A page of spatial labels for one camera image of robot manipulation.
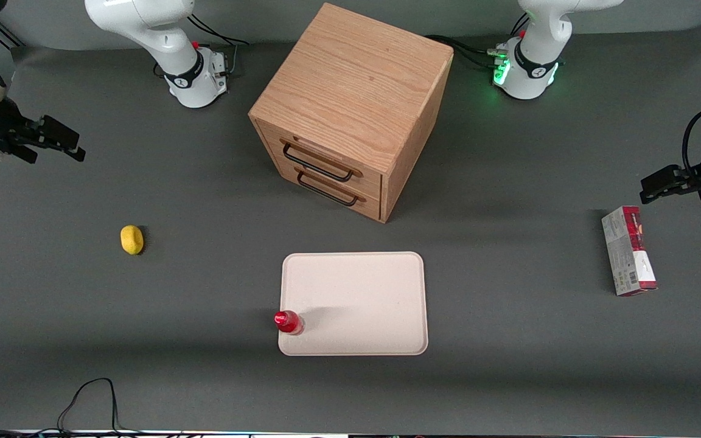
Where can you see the red coke bottle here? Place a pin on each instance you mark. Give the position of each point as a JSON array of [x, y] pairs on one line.
[[288, 322]]

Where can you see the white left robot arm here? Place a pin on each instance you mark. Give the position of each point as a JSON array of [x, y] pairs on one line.
[[536, 36]]

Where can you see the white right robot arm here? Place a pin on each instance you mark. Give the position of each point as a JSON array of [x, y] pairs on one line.
[[174, 36]]

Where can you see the beige rectangular tray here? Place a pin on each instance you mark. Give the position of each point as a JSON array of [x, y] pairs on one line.
[[362, 298]]

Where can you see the grey and red carton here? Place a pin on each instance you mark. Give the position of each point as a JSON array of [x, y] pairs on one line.
[[629, 252]]

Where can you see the yellow lemon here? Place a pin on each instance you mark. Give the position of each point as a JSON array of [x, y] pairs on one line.
[[132, 239]]

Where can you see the wooden drawer cabinet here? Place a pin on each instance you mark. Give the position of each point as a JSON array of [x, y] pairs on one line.
[[350, 79]]

